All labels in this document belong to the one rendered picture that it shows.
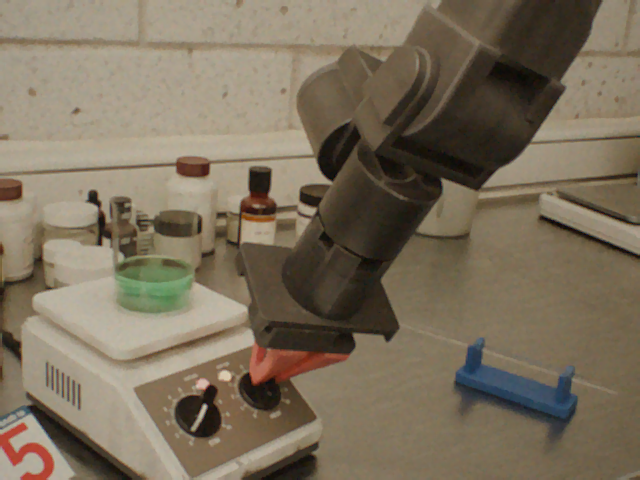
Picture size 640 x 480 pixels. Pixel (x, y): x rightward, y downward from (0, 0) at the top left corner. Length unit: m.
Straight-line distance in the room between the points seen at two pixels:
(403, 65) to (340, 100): 0.09
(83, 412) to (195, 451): 0.10
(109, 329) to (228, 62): 0.59
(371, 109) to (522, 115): 0.08
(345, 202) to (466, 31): 0.12
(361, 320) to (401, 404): 0.19
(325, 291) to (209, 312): 0.15
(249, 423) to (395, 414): 0.15
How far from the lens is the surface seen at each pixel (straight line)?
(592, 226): 1.27
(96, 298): 0.66
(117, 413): 0.59
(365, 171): 0.48
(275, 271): 0.54
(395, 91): 0.45
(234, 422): 0.60
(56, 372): 0.65
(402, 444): 0.67
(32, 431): 0.61
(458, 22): 0.45
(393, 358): 0.80
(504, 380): 0.77
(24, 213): 0.92
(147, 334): 0.61
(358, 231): 0.49
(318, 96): 0.54
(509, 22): 0.44
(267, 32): 1.16
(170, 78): 1.11
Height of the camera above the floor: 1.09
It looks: 18 degrees down
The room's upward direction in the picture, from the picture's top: 5 degrees clockwise
